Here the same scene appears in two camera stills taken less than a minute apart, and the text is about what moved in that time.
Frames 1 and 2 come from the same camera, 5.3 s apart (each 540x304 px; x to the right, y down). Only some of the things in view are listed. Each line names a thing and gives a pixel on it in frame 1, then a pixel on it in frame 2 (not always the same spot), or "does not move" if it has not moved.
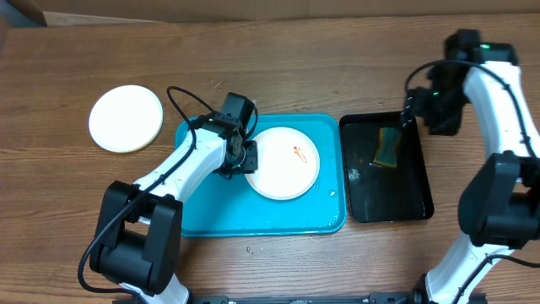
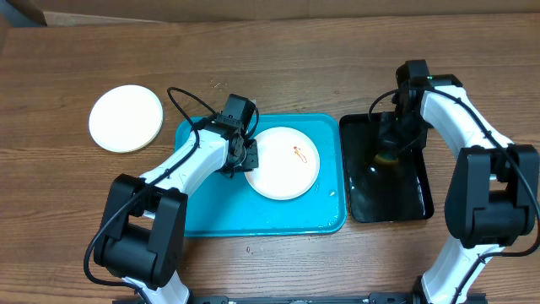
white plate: x=288 y=164 does not move
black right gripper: x=413 y=104 → x=391 y=141
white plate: x=126 y=118 does not move
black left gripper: x=251 y=165 does not move
